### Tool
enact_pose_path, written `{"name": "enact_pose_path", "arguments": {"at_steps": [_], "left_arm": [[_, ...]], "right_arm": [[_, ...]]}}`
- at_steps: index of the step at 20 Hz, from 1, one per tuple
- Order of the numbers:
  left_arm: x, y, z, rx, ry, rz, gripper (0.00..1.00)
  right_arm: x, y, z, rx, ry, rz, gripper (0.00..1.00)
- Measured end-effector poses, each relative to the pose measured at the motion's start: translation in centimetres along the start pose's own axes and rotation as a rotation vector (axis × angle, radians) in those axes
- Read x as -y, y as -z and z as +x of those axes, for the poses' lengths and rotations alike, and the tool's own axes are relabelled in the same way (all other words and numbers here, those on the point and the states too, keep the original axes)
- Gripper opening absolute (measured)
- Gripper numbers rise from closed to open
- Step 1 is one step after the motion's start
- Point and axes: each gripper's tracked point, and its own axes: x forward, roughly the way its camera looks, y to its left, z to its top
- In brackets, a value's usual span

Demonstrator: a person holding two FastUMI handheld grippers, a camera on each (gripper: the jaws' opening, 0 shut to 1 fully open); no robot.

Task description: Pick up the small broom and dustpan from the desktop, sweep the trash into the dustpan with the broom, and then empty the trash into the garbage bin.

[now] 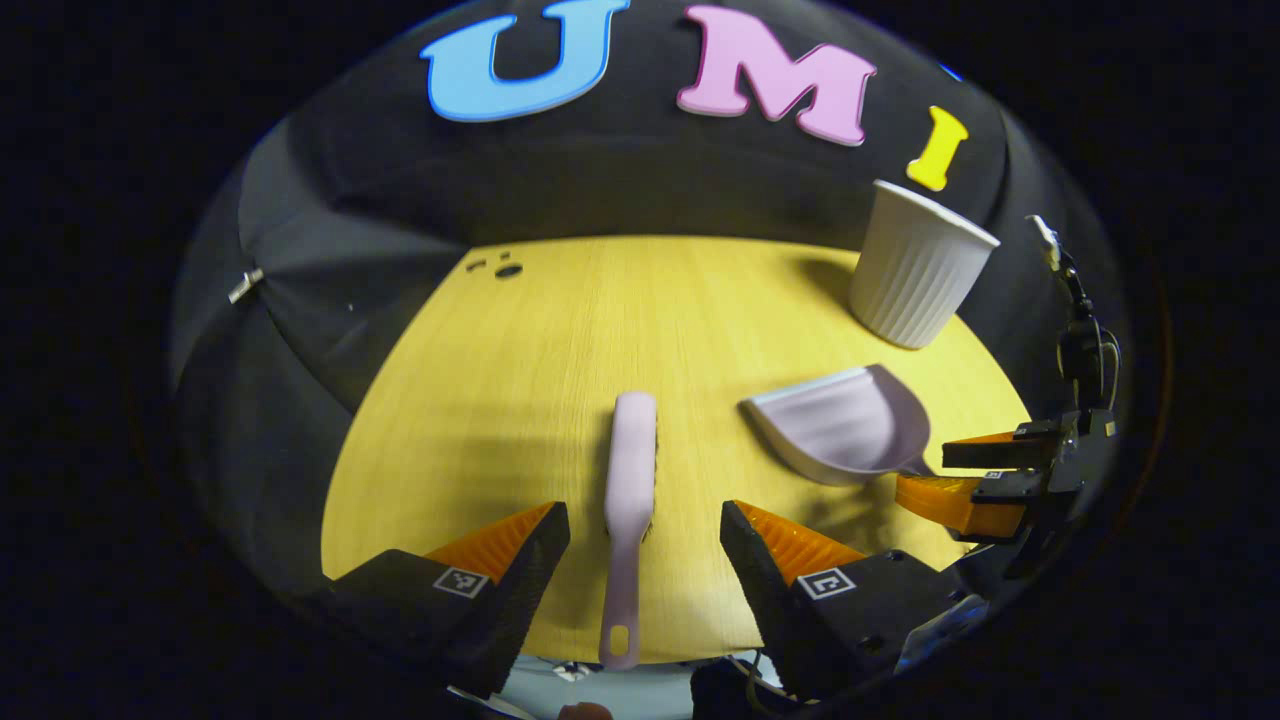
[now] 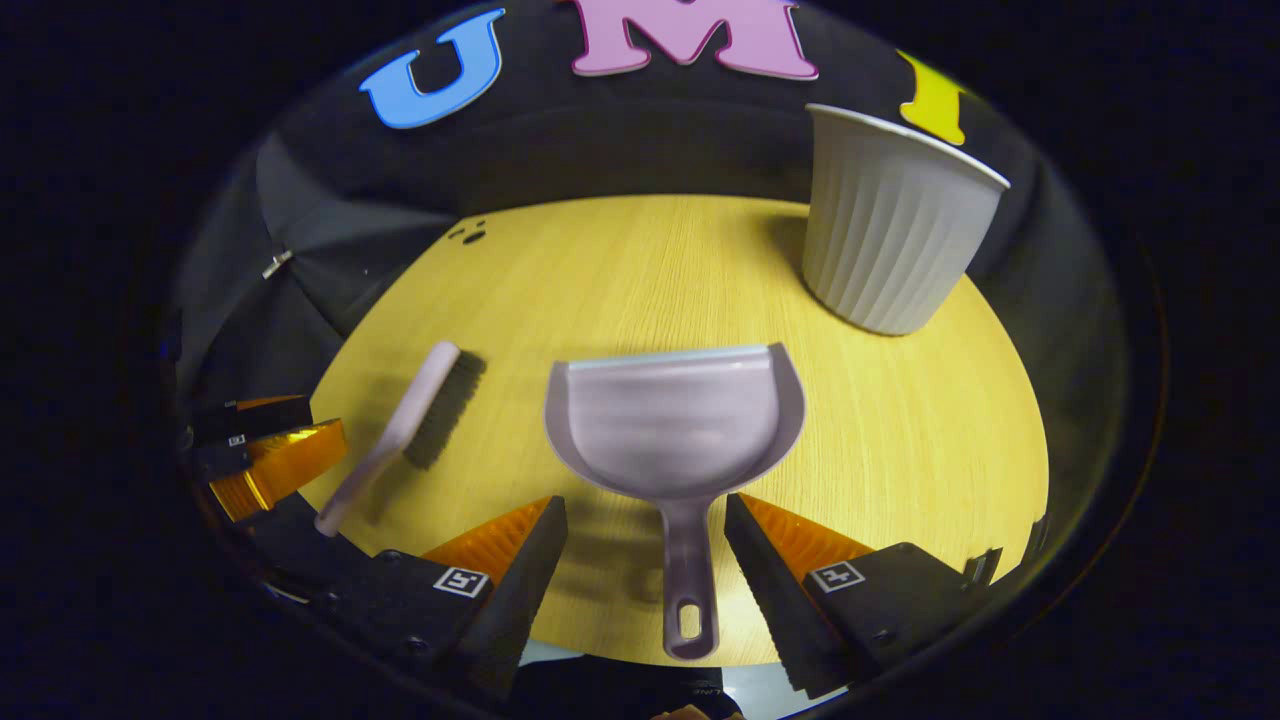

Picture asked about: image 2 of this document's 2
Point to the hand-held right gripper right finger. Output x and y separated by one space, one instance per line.
760 570

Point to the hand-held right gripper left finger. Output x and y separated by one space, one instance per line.
530 570

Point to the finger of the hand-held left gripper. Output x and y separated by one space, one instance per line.
285 465
260 415

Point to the small pink broom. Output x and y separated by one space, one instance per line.
400 430

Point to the pink dustpan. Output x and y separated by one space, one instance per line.
670 420

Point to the white ribbed garbage bin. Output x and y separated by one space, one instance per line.
890 240

